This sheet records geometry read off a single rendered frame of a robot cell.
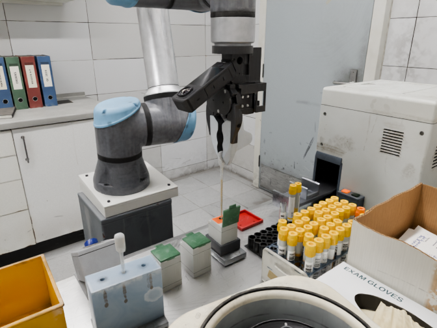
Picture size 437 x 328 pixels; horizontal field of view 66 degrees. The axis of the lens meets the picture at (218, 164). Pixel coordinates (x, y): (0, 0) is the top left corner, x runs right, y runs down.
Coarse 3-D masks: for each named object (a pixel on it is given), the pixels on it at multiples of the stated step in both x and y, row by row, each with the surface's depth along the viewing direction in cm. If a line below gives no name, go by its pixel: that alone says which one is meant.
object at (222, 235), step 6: (210, 222) 68; (216, 222) 67; (210, 228) 69; (216, 228) 67; (222, 228) 66; (228, 228) 66; (234, 228) 67; (210, 234) 69; (216, 234) 67; (222, 234) 66; (228, 234) 67; (234, 234) 68; (216, 240) 68; (222, 240) 66; (228, 240) 67
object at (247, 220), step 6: (246, 210) 86; (240, 216) 84; (246, 216) 84; (252, 216) 84; (240, 222) 81; (246, 222) 81; (252, 222) 81; (258, 222) 81; (240, 228) 78; (246, 228) 79
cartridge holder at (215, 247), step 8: (240, 240) 69; (216, 248) 68; (224, 248) 67; (232, 248) 68; (240, 248) 69; (216, 256) 68; (224, 256) 67; (232, 256) 67; (240, 256) 67; (224, 264) 66
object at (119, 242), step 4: (120, 232) 48; (116, 236) 46; (120, 236) 46; (124, 236) 47; (116, 240) 46; (120, 240) 46; (124, 240) 47; (116, 244) 47; (120, 244) 47; (124, 244) 47; (116, 248) 47; (120, 248) 47; (124, 248) 47; (120, 252) 47
